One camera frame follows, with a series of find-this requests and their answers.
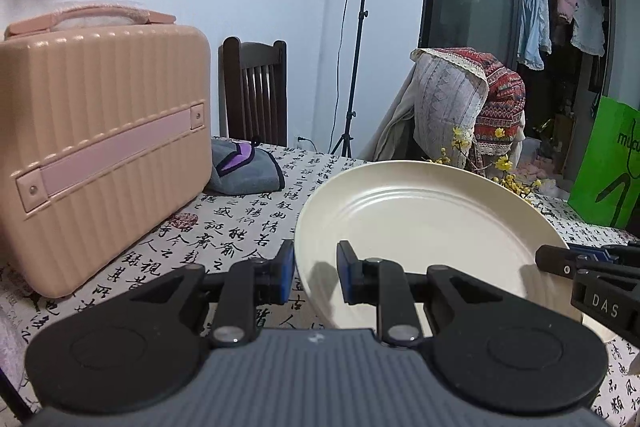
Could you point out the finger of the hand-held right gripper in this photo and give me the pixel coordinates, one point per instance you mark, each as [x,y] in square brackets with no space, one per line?
[590,251]
[555,259]

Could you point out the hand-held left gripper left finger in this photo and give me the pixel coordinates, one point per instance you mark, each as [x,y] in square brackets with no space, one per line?
[286,272]

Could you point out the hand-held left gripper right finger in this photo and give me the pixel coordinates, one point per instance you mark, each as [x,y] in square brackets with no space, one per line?
[347,277]

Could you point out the cream plate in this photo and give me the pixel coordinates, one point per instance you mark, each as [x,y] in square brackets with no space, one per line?
[425,232]
[597,332]

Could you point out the green paper bag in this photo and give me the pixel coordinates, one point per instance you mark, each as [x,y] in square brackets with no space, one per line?
[600,167]

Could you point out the grey and purple pouch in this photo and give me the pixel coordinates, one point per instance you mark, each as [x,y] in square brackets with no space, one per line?
[250,177]

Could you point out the yellow flower branches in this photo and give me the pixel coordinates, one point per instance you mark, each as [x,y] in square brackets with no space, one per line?
[505,164]

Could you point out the dark wooden chair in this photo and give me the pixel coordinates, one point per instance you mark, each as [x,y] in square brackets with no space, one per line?
[255,57]

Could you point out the white hanging garment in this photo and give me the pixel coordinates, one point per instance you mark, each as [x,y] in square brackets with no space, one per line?
[590,27]

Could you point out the pink ribbed suitcase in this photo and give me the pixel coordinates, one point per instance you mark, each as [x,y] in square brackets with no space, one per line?
[100,132]

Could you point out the light blue hanging shirt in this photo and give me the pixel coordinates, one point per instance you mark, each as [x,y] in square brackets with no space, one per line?
[532,17]

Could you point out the dark framed glass door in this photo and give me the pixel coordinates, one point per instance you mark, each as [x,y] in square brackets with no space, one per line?
[465,7]

